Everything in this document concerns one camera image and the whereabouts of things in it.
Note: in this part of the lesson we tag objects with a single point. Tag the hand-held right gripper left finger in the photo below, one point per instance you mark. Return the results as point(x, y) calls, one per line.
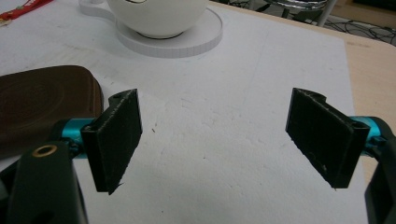
point(113, 143)

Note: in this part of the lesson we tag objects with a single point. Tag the metal stand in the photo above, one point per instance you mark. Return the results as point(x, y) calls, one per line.
point(308, 7)

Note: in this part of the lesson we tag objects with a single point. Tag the white round saucer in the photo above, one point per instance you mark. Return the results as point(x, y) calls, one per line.
point(174, 43)

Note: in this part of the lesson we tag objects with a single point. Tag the white cup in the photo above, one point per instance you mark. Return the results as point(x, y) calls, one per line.
point(157, 15)

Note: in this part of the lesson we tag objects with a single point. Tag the brown round coaster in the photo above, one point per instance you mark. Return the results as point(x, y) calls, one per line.
point(40, 105)

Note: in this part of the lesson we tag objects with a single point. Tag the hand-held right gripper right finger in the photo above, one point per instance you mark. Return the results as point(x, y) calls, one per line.
point(327, 137)

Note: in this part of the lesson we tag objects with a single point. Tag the white foam mat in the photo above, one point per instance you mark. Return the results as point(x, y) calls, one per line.
point(218, 124)

